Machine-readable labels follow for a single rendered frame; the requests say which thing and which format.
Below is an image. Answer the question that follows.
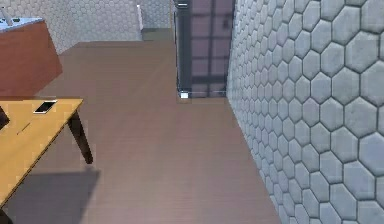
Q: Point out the yellow wooden table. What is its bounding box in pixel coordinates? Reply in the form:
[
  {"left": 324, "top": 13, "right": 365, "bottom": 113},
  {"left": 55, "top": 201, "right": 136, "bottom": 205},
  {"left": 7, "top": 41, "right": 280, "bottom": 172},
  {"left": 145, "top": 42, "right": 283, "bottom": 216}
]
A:
[{"left": 0, "top": 98, "right": 95, "bottom": 210}]

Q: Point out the red brown counter cabinet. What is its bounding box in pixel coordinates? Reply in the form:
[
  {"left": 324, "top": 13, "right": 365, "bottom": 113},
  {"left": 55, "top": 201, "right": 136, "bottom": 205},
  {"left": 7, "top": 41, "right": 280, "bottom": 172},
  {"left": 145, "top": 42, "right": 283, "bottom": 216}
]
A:
[{"left": 0, "top": 17, "right": 64, "bottom": 98}]

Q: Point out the black and white phone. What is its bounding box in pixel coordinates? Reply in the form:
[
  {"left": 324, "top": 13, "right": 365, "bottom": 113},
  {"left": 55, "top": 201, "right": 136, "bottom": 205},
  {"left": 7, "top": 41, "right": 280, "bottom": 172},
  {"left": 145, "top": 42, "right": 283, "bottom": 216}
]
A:
[{"left": 32, "top": 99, "right": 58, "bottom": 115}]

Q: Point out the black object on table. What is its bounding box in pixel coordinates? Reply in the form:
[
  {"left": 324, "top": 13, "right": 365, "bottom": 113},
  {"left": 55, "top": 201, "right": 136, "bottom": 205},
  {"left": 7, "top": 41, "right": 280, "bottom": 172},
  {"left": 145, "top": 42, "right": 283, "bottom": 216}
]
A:
[{"left": 0, "top": 105, "right": 11, "bottom": 131}]

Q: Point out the white faucet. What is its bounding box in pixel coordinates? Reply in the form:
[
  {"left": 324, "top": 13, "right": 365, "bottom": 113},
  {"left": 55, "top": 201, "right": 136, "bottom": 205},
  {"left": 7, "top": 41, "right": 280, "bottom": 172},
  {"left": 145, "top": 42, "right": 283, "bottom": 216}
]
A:
[{"left": 0, "top": 5, "right": 14, "bottom": 27}]

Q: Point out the thin brown pencil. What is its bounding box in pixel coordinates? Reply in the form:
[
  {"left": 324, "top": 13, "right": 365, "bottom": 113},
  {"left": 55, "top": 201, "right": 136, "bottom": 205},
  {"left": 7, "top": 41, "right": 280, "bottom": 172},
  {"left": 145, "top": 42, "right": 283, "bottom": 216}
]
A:
[{"left": 16, "top": 123, "right": 32, "bottom": 136}]

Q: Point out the dark glass door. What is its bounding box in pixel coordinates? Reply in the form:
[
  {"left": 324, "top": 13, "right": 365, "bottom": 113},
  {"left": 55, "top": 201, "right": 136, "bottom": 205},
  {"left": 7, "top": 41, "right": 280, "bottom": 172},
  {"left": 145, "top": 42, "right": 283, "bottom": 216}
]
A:
[{"left": 173, "top": 0, "right": 236, "bottom": 100}]

